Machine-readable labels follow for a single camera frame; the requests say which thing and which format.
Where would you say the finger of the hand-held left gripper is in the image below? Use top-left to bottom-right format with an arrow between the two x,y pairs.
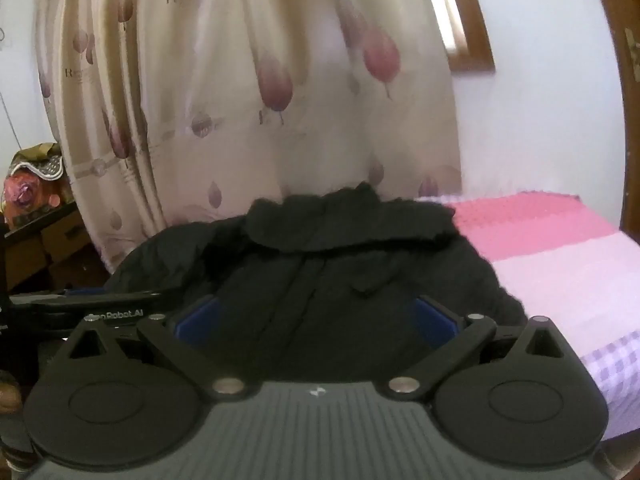
10,287 -> 163,311

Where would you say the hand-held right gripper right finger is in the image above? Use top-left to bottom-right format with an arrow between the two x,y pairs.
386,295 -> 569,403

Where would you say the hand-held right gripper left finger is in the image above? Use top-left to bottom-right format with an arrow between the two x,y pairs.
64,294 -> 247,403

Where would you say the black jacket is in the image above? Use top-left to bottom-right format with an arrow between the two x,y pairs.
102,182 -> 526,386

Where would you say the wooden side cabinet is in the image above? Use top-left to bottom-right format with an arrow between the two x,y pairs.
0,210 -> 108,293

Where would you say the pink floral bundle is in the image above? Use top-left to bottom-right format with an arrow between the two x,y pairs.
2,170 -> 71,223

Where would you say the pink and purple checked blanket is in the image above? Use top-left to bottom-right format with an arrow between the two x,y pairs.
415,192 -> 640,441

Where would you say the white lace cloth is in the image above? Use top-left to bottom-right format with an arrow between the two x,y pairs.
10,142 -> 66,182

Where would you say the cream tulip print curtain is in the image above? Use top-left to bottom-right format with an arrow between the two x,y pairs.
32,0 -> 463,273

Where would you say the brown wooden door frame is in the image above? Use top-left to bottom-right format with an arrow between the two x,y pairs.
602,0 -> 640,236

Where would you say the brown wooden window frame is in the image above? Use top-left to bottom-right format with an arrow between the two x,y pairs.
417,0 -> 496,73

